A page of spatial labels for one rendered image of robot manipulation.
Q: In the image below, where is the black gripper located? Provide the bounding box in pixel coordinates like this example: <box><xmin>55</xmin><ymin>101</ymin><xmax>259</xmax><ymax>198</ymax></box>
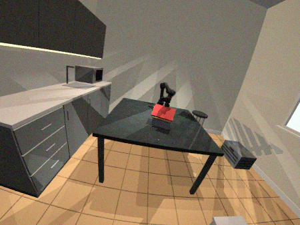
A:
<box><xmin>165</xmin><ymin>97</ymin><xmax>171</xmax><ymax>107</ymax></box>

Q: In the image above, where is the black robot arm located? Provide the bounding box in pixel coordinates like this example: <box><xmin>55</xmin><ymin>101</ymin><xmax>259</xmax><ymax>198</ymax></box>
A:
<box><xmin>157</xmin><ymin>83</ymin><xmax>175</xmax><ymax>105</ymax></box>

